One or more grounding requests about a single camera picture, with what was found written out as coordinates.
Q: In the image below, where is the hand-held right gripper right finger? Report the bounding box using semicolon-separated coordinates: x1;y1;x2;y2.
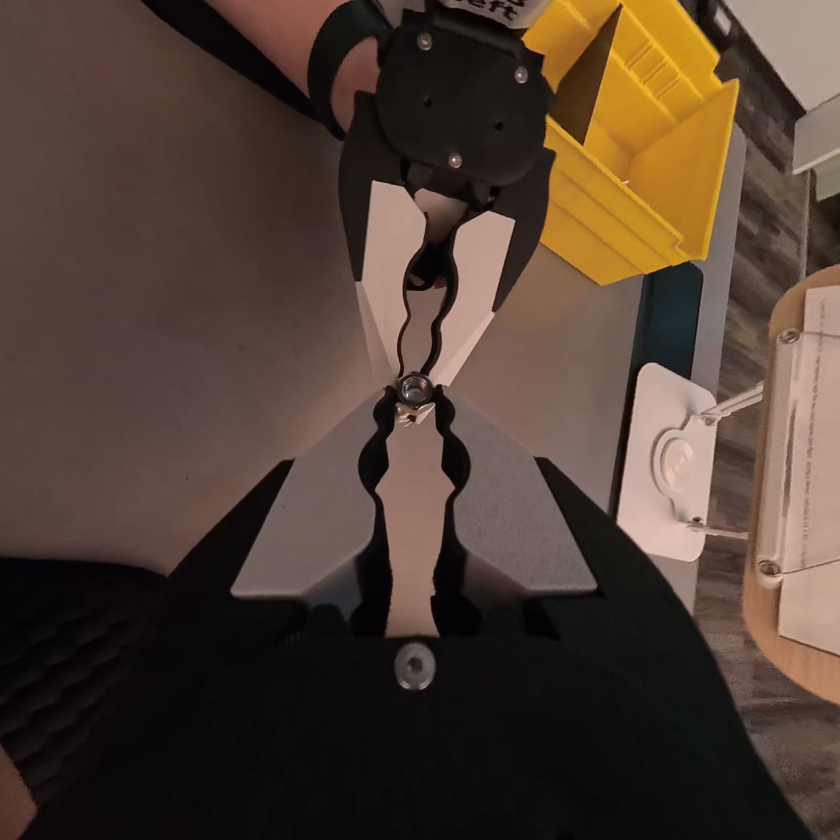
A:
435;387;598;610

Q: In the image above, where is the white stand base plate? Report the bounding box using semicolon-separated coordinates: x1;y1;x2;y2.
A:
617;363;718;563

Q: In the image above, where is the person's left hand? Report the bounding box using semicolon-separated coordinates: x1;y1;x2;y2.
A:
331;36;385;132

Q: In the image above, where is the wooden instruction board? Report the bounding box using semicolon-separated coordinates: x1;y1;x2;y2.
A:
742;266;840;706

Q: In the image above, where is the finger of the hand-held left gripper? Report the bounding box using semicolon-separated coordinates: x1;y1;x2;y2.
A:
425;210;518;388
356;178;434;382

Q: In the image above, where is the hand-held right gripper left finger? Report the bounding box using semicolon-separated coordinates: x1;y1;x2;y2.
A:
230;387;396;613

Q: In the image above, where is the dark bin divider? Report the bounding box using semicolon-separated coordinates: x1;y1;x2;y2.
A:
554;5;624;142

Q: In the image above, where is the yellow plastic bin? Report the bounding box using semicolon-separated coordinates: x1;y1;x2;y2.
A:
521;0;741;286

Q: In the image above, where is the person's left forearm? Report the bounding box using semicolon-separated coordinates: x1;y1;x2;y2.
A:
147;0;421;122

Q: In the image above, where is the white round disc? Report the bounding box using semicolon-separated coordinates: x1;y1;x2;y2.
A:
656;433;703;490

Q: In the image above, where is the person's right forearm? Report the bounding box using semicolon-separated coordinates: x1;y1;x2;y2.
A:
0;748;37;840

